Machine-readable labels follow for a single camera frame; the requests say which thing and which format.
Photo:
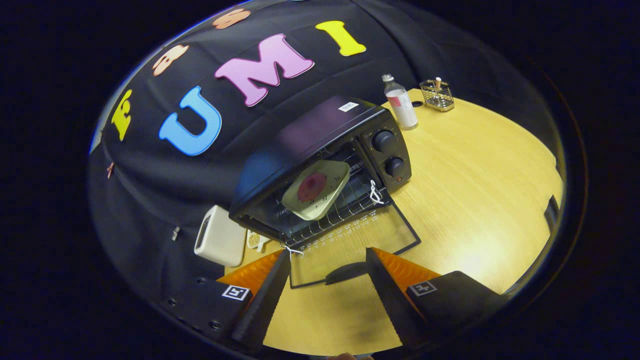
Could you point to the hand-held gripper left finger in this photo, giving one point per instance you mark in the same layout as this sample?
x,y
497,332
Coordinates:
x,y
265,305

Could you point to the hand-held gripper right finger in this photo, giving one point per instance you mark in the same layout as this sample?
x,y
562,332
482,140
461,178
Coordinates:
x,y
390,300

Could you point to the pale green cherry-print plate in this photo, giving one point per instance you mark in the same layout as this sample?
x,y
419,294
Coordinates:
x,y
320,210

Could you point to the round pink food slice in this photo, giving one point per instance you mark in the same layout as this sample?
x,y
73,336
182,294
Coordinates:
x,y
312,186

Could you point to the black toaster oven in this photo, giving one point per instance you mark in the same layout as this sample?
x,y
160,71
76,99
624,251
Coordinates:
x,y
310,135

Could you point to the white pop-up toaster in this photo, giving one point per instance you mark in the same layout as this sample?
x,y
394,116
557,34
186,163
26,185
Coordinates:
x,y
220,240

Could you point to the small beige dish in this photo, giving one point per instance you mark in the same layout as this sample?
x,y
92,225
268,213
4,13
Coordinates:
x,y
253,240

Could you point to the silver cloth clip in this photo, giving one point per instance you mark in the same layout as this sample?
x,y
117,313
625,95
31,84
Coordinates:
x,y
175,233

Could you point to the black chair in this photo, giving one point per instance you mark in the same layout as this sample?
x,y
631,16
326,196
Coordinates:
x,y
551,215

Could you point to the clear bottle with white label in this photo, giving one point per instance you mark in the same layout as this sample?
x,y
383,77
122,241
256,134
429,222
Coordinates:
x,y
405,110

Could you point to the red cloth clip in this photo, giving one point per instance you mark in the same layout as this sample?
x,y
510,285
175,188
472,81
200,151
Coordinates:
x,y
110,170

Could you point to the wooden stick with pale tip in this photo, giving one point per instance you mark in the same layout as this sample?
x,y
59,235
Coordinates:
x,y
438,82

